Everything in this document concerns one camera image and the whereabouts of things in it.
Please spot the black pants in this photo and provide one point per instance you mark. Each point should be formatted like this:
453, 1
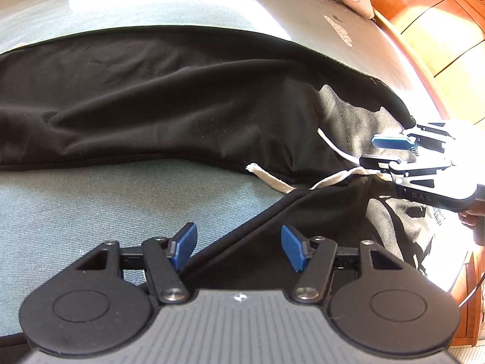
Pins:
170, 102

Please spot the blue floral bed sheet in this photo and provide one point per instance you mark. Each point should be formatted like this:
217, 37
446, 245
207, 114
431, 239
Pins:
75, 204

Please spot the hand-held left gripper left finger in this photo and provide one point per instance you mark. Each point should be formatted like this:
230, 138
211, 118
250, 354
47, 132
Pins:
185, 248

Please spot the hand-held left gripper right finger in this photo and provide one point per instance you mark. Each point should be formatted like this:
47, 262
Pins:
293, 250

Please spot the person's right hand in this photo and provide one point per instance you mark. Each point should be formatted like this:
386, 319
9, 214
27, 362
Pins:
468, 219

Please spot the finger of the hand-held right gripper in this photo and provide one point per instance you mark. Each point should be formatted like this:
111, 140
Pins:
379, 162
390, 141

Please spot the wooden headboard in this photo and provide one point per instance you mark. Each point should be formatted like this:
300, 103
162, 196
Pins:
435, 19

